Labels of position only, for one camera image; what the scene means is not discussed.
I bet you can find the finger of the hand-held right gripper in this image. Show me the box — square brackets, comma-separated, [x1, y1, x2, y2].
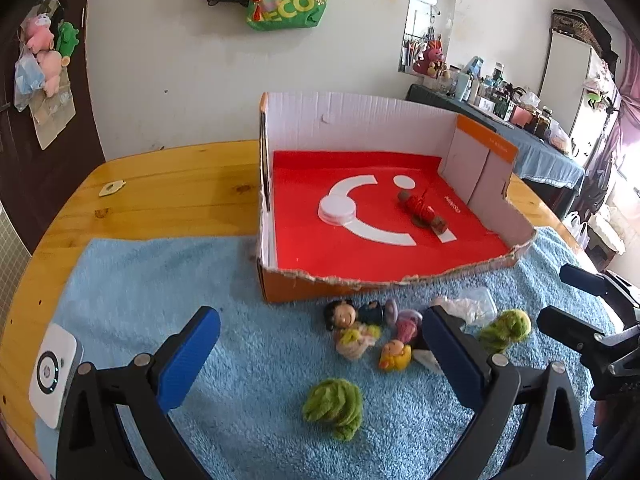
[537, 305, 614, 357]
[559, 263, 610, 295]

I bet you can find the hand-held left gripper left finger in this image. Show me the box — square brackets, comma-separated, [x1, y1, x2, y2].
[56, 306, 222, 480]

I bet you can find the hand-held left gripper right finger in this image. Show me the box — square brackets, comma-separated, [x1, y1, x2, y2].
[424, 305, 587, 480]

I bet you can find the black roll with white plastic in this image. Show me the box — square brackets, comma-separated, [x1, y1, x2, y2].
[412, 296, 482, 376]

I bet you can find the pink toy figure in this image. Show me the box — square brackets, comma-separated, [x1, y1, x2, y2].
[384, 298, 427, 348]

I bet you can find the yellow toy figure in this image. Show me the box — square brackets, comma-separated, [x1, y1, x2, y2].
[378, 339, 413, 372]

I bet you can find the green knitted ball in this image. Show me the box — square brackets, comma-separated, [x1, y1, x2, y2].
[477, 309, 532, 354]
[302, 379, 364, 442]

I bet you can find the yellow fuzzy wool toy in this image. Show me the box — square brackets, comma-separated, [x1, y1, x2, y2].
[334, 324, 382, 359]

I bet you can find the black-haired doll figure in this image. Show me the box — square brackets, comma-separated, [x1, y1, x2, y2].
[323, 299, 387, 333]

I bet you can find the orange and red cardboard box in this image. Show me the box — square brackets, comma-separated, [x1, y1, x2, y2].
[258, 92, 538, 304]

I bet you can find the white cushioned stool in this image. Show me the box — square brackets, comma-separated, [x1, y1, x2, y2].
[584, 212, 627, 269]

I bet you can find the light blue fluffy towel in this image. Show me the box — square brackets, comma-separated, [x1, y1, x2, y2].
[35, 225, 621, 480]

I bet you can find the side table with blue cloth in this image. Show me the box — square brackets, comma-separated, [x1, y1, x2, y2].
[406, 82, 586, 211]

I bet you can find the white electronic device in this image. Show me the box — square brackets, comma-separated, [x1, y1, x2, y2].
[28, 323, 84, 430]

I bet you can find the red brown stick toy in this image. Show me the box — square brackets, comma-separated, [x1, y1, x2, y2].
[397, 188, 449, 234]

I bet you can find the pink curtain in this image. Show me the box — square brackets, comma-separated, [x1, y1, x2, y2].
[580, 35, 640, 261]

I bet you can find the white round lid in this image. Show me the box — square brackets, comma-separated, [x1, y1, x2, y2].
[318, 196, 357, 226]

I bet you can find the white refrigerator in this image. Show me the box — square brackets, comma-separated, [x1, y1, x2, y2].
[539, 27, 620, 161]

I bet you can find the leopard print bag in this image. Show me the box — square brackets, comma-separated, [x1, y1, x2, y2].
[551, 8, 614, 57]

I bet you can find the dark brown door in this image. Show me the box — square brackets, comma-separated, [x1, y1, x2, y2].
[0, 0, 107, 253]

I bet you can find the red plush toy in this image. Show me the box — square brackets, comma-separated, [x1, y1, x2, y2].
[412, 37, 449, 77]

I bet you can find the light pink plush toy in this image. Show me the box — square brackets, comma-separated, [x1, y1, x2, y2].
[37, 50, 71, 98]

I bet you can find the blue plastic bag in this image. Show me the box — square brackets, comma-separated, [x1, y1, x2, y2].
[13, 55, 46, 112]

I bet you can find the green plush toy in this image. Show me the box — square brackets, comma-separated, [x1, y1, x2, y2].
[56, 20, 81, 59]

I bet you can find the wall mirror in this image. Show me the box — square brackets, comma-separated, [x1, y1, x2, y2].
[398, 0, 459, 77]

